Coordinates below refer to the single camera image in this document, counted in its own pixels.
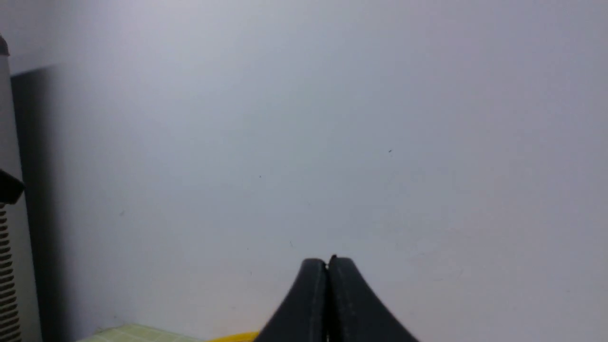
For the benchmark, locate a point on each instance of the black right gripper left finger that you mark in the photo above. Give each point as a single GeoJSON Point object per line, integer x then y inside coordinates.
{"type": "Point", "coordinates": [301, 315]}

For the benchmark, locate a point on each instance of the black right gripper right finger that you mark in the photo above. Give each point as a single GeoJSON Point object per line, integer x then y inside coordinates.
{"type": "Point", "coordinates": [355, 313]}

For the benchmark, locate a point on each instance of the bamboo steamer basket yellow rim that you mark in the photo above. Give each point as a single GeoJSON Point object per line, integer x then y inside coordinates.
{"type": "Point", "coordinates": [239, 337]}

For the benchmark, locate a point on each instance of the green checked tablecloth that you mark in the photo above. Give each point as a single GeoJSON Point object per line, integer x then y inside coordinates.
{"type": "Point", "coordinates": [137, 333]}

